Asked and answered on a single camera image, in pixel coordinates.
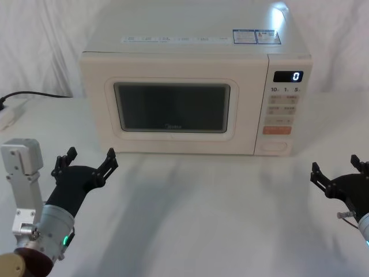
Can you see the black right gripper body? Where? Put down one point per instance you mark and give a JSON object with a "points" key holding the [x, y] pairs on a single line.
{"points": [[348, 187]]}

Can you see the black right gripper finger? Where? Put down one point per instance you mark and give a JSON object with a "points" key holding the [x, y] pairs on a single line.
{"points": [[320, 177], [360, 166]]}

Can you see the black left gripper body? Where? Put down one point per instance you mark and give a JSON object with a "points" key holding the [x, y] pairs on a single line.
{"points": [[73, 181]]}

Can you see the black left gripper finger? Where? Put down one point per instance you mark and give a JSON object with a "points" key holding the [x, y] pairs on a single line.
{"points": [[108, 167], [62, 164]]}

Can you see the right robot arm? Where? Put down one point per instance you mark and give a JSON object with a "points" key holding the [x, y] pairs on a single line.
{"points": [[364, 228]]}

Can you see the white power strip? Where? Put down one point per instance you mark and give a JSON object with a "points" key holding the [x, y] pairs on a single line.
{"points": [[13, 114]]}

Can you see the black power plug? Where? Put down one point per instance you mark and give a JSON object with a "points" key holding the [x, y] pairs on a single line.
{"points": [[2, 104]]}

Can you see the white table cloth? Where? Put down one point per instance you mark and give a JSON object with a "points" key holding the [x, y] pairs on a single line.
{"points": [[201, 216]]}

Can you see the cream microwave oven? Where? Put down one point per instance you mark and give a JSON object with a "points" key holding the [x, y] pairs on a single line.
{"points": [[173, 66]]}

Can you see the white curtain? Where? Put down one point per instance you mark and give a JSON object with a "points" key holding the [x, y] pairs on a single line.
{"points": [[37, 43]]}

